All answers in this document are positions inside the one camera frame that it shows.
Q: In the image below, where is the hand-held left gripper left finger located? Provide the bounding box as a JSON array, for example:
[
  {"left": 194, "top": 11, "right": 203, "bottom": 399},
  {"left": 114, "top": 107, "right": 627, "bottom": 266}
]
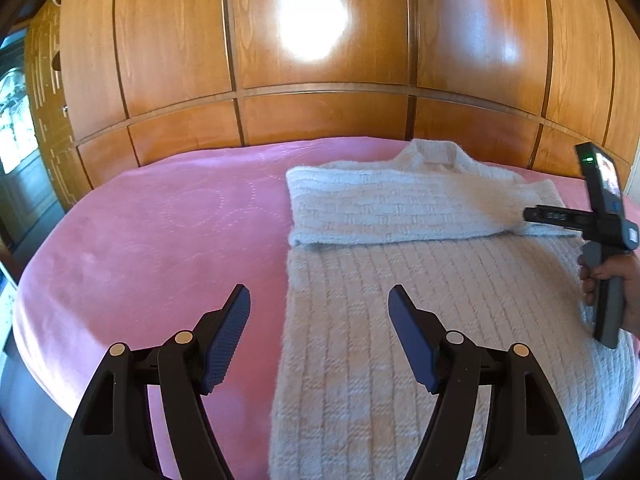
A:
[{"left": 56, "top": 284, "right": 251, "bottom": 480}]

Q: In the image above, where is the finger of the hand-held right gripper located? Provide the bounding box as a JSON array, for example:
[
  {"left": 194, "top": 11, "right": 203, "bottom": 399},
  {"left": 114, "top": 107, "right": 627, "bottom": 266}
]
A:
[{"left": 522, "top": 205, "right": 588, "bottom": 234}]

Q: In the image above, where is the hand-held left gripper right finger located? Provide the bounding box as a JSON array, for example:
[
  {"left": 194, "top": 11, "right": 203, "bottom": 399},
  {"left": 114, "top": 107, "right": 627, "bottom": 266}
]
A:
[{"left": 388, "top": 284, "right": 585, "bottom": 480}]

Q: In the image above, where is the white knit sweater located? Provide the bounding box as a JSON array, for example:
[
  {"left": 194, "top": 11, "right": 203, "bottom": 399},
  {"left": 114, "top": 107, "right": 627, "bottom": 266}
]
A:
[{"left": 270, "top": 138, "right": 640, "bottom": 480}]

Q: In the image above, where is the person's right hand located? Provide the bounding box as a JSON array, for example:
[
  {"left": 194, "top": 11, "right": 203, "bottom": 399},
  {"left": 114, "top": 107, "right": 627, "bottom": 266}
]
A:
[{"left": 577, "top": 252, "right": 640, "bottom": 333}]

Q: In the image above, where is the pink blanket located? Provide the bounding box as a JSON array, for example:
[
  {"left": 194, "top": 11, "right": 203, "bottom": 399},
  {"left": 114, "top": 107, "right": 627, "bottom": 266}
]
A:
[{"left": 11, "top": 136, "right": 586, "bottom": 480}]

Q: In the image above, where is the glossy wooden wardrobe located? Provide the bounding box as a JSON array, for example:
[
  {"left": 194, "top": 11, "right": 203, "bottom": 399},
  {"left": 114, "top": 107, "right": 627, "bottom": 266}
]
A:
[{"left": 57, "top": 0, "right": 640, "bottom": 196}]

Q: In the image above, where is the patterned wooden cabinet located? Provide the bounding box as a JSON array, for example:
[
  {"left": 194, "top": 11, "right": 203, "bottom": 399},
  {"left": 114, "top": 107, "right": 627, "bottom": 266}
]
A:
[{"left": 22, "top": 0, "right": 93, "bottom": 211}]

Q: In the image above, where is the glass door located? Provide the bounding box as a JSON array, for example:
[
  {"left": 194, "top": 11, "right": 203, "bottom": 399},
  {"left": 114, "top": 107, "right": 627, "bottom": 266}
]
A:
[{"left": 0, "top": 30, "right": 42, "bottom": 176}]

